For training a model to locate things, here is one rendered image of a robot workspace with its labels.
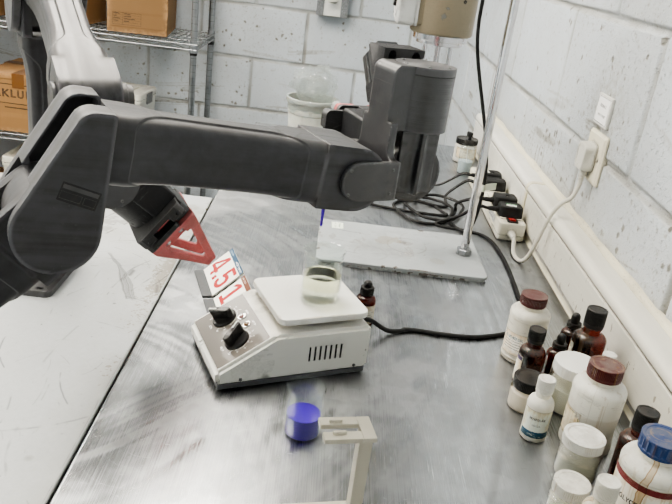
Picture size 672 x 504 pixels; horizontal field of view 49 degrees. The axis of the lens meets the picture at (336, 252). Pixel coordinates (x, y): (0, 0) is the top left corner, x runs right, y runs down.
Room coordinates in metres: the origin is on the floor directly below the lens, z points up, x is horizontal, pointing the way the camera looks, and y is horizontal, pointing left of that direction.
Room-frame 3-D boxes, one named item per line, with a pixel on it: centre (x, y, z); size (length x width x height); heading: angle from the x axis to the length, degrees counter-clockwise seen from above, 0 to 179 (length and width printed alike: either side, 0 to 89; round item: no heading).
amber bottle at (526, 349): (0.84, -0.27, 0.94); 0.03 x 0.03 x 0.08
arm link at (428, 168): (0.69, -0.05, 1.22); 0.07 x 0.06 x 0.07; 25
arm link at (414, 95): (0.67, -0.03, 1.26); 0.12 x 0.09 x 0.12; 120
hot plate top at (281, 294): (0.85, 0.03, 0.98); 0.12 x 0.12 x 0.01; 26
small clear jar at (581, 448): (0.67, -0.29, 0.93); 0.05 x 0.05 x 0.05
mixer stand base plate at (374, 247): (1.25, -0.11, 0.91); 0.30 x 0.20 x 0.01; 92
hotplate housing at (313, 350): (0.84, 0.05, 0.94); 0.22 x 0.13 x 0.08; 116
